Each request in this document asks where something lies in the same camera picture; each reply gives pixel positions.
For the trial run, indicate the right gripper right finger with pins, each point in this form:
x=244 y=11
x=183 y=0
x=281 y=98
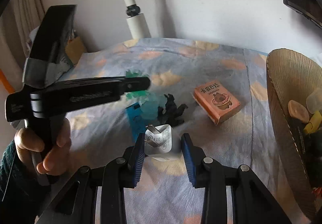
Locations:
x=252 y=202

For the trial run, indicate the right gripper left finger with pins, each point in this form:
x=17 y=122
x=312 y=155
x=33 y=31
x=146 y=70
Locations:
x=76 y=201

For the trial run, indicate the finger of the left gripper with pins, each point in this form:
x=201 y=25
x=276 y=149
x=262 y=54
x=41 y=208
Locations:
x=133 y=84

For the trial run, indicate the teal translucent splash piece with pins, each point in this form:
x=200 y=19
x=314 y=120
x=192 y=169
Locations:
x=149 y=103

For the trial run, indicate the black spiky figure piece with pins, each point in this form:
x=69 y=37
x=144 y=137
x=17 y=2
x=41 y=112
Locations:
x=172 y=113

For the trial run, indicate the white usb charger plug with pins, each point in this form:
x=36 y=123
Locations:
x=158 y=140

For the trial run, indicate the yellow rectangular block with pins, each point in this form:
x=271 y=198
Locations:
x=313 y=124

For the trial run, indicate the clear plastic cup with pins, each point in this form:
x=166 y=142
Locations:
x=314 y=102

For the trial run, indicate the person's left forearm green sleeve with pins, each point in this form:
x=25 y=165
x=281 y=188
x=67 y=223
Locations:
x=19 y=189

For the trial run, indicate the person's left hand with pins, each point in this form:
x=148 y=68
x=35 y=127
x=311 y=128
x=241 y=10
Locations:
x=56 y=161

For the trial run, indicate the yellow pencil holder box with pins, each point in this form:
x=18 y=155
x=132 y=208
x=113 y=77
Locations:
x=75 y=49

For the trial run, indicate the white lamp pole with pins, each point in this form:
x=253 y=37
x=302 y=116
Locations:
x=136 y=21

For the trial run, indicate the orange capybara card box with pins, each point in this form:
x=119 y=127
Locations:
x=217 y=101

